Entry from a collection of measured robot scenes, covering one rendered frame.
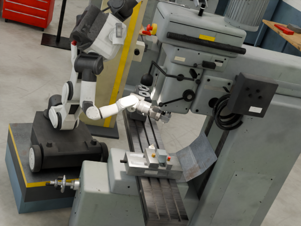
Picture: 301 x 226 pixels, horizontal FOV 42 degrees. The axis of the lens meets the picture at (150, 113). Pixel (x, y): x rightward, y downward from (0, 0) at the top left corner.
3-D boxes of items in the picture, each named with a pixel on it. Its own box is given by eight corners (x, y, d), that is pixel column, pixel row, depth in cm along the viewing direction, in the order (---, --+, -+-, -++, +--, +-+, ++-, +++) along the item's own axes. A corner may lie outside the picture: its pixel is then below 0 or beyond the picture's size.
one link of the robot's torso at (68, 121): (49, 119, 317) (63, 77, 286) (73, 119, 327) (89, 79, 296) (53, 135, 309) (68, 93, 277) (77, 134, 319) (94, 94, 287)
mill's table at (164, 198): (144, 228, 214) (148, 217, 210) (121, 112, 319) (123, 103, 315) (184, 230, 220) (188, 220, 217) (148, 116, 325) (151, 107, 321)
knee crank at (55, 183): (45, 188, 273) (46, 181, 270) (45, 182, 278) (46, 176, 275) (76, 191, 279) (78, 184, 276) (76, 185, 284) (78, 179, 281)
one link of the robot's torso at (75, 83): (61, 95, 294) (70, 35, 276) (83, 95, 303) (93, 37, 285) (67, 104, 283) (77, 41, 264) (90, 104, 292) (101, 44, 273)
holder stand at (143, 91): (130, 118, 297) (136, 95, 288) (130, 104, 316) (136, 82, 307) (145, 121, 299) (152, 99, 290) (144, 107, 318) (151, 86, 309)
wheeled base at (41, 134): (20, 124, 337) (25, 90, 321) (78, 123, 363) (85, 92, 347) (36, 172, 290) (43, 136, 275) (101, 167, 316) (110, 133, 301)
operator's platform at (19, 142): (4, 159, 357) (9, 123, 339) (76, 155, 391) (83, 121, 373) (20, 223, 300) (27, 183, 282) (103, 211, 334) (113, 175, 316)
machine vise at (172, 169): (126, 175, 236) (131, 160, 231) (122, 159, 249) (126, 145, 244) (180, 179, 247) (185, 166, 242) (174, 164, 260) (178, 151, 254)
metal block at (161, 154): (156, 162, 242) (159, 154, 239) (154, 156, 247) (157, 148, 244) (164, 162, 243) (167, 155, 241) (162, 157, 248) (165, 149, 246)
